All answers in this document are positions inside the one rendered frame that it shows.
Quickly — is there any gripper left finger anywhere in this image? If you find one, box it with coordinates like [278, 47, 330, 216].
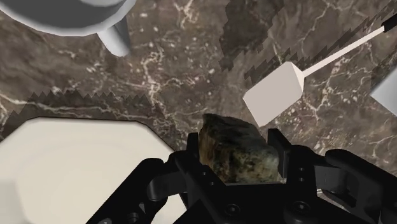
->
[87, 132, 229, 224]

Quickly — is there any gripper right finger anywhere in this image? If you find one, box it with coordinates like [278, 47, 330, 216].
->
[267, 128, 397, 224]

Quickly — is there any mottled brown green rock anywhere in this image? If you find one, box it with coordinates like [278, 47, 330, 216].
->
[198, 113, 283, 185]

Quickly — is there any pale grey flat object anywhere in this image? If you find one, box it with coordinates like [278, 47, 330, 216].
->
[369, 67, 397, 117]

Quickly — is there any white plate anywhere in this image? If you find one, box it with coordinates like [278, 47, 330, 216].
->
[0, 116, 188, 224]

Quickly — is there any white spatula with black handle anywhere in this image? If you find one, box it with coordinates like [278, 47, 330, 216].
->
[242, 13, 397, 127]

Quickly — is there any grey pan with handle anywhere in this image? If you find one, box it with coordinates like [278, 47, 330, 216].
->
[0, 0, 137, 57]

